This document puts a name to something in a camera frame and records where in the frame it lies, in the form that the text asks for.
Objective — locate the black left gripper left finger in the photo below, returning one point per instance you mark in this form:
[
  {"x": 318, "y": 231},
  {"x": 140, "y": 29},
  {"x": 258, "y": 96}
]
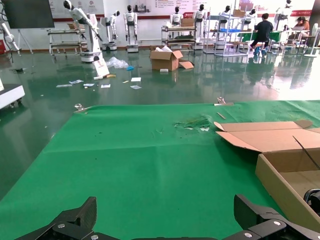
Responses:
[{"x": 80, "y": 217}]

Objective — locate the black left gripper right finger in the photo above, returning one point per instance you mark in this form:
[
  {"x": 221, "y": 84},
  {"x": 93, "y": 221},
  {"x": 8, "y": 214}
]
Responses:
[{"x": 252, "y": 217}]

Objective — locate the white industrial robot arm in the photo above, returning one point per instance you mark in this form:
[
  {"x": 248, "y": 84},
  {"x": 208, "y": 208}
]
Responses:
[{"x": 8, "y": 35}]

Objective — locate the cardboard box with hole insert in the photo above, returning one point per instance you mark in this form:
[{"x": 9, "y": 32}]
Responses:
[{"x": 275, "y": 140}]

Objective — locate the large open cardboard box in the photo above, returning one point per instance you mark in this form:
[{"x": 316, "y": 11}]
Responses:
[{"x": 165, "y": 61}]

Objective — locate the small closed cardboard box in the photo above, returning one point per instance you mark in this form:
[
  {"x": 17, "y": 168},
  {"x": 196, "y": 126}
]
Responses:
[
  {"x": 239, "y": 13},
  {"x": 187, "y": 22}
]

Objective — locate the green table cloth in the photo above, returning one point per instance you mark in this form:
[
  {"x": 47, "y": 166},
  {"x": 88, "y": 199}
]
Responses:
[{"x": 150, "y": 162}]

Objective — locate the small wooden stick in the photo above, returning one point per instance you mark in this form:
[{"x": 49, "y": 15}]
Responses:
[{"x": 221, "y": 115}]

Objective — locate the torn clear tape patch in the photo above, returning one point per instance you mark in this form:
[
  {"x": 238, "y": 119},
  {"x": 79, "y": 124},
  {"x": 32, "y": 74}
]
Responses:
[{"x": 197, "y": 123}]

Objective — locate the metal cloth clip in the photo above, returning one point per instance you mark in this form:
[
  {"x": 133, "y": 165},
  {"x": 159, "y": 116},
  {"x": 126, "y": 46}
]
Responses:
[
  {"x": 80, "y": 108},
  {"x": 222, "y": 102}
]

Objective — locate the paper sheet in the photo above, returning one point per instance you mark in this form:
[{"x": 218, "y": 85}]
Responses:
[
  {"x": 105, "y": 86},
  {"x": 136, "y": 87},
  {"x": 89, "y": 85},
  {"x": 76, "y": 81},
  {"x": 64, "y": 85}
]

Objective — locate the white machine base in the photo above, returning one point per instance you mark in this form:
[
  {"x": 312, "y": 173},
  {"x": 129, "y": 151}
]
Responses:
[{"x": 10, "y": 96}]

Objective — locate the white paper pad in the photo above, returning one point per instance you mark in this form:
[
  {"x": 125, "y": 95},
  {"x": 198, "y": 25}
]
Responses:
[{"x": 136, "y": 79}]

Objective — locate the white leaning sign board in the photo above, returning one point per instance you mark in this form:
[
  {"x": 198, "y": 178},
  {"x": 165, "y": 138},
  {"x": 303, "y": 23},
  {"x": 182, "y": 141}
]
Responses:
[{"x": 101, "y": 68}]

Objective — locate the blue glove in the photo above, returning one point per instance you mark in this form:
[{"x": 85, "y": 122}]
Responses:
[{"x": 130, "y": 68}]

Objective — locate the clear plastic bag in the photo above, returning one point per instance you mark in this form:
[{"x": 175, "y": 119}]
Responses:
[{"x": 116, "y": 62}]

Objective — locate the white foam block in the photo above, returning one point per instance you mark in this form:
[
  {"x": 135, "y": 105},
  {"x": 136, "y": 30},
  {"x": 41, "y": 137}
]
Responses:
[{"x": 164, "y": 71}]

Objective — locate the grey shelf rack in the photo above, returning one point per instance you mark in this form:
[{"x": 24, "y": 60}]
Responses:
[{"x": 225, "y": 50}]

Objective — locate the low metal rack cart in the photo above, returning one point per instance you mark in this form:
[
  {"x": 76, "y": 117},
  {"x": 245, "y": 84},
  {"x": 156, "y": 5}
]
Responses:
[{"x": 63, "y": 45}]

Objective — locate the white humanoid robot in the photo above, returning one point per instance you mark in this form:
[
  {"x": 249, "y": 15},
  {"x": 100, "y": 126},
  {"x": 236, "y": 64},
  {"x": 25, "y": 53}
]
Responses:
[
  {"x": 283, "y": 15},
  {"x": 131, "y": 25},
  {"x": 200, "y": 20},
  {"x": 176, "y": 17},
  {"x": 91, "y": 42},
  {"x": 111, "y": 30},
  {"x": 250, "y": 17},
  {"x": 226, "y": 13}
]

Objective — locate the green covered work table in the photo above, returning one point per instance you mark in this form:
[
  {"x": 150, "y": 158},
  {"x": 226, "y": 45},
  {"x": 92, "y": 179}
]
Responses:
[{"x": 276, "y": 37}]

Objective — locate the white standing fan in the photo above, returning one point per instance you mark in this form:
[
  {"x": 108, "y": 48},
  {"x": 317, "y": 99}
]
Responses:
[{"x": 313, "y": 42}]

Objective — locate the seated person in black shirt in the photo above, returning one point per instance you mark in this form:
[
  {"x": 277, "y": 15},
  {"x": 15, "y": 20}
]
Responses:
[{"x": 263, "y": 30}]

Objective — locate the blue tray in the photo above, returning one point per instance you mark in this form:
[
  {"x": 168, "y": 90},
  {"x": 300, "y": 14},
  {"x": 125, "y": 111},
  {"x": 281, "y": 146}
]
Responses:
[{"x": 228, "y": 30}]

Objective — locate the seated person in orange top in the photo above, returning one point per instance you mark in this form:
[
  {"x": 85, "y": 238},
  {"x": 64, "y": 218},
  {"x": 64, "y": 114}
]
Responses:
[{"x": 303, "y": 26}]

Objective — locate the black display screen on stand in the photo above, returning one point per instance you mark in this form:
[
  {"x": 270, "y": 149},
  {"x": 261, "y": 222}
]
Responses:
[{"x": 27, "y": 12}]

